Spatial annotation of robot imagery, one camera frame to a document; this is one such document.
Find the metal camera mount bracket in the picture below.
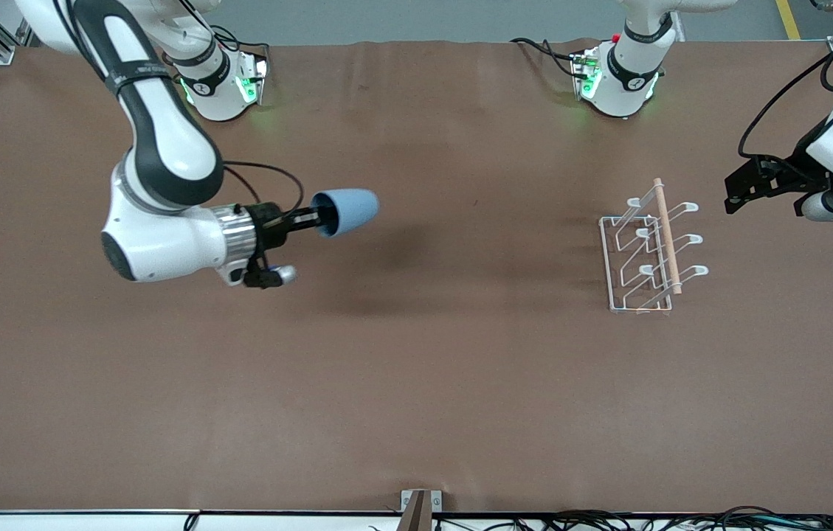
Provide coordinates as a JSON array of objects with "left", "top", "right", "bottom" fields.
[{"left": 399, "top": 489, "right": 443, "bottom": 531}]

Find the white wire cup rack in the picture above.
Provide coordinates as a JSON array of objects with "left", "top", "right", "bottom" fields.
[{"left": 598, "top": 178, "right": 710, "bottom": 316}]

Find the blue plastic cup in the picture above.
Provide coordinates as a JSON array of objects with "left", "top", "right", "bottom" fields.
[{"left": 309, "top": 187, "right": 381, "bottom": 240}]

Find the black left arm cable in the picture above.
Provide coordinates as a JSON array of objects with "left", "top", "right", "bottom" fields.
[{"left": 739, "top": 21, "right": 833, "bottom": 160}]

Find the brown table cover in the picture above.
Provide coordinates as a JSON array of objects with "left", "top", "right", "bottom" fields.
[{"left": 0, "top": 38, "right": 833, "bottom": 515}]

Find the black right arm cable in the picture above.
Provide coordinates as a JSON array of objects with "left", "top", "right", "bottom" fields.
[{"left": 221, "top": 160, "right": 306, "bottom": 219}]

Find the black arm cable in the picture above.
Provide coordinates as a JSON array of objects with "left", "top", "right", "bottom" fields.
[
  {"left": 221, "top": 160, "right": 306, "bottom": 219},
  {"left": 739, "top": 21, "right": 833, "bottom": 160}
]

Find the black cable bundle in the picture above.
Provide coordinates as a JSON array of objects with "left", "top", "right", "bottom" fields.
[{"left": 435, "top": 506, "right": 833, "bottom": 531}]

